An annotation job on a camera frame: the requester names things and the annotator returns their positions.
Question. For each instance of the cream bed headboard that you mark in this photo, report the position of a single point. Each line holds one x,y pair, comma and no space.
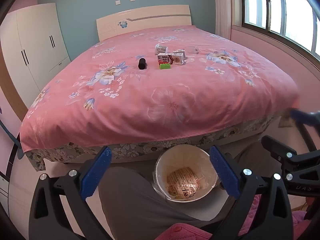
142,21

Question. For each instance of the floral patterned mattress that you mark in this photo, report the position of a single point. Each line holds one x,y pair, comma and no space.
140,146

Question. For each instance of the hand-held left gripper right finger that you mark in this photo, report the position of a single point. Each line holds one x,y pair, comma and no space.
225,172

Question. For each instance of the black cylinder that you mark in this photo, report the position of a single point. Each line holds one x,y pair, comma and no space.
142,63

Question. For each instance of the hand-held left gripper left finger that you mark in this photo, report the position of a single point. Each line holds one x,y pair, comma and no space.
96,175

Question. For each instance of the clear plastic cup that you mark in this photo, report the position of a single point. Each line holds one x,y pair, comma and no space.
193,50

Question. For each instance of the printed snack wrapper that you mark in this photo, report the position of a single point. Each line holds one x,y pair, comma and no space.
183,182

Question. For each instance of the small white milk carton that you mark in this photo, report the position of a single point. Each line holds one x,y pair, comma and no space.
180,52

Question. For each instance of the white wardrobe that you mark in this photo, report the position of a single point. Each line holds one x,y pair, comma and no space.
35,47

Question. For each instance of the white yogurt cup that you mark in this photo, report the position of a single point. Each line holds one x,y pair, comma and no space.
161,49

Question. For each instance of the green toy block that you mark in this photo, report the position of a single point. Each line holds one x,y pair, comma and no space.
165,66

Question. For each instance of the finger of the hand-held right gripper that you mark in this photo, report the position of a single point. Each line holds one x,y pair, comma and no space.
300,116
277,148

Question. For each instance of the large white milk carton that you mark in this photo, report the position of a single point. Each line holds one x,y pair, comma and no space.
171,59

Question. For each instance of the pink fluffy slipper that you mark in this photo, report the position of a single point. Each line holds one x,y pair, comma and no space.
305,223
185,231

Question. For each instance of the white trash bin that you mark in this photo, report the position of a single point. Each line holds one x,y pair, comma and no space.
160,177

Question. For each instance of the pale pink curtain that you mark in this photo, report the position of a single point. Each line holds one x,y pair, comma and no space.
225,7

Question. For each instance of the person's grey trousers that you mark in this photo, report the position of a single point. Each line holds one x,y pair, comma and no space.
130,200

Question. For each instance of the window with white frame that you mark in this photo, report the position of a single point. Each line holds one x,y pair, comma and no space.
282,7

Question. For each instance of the pink floral bed sheet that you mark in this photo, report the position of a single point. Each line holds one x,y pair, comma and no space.
160,92

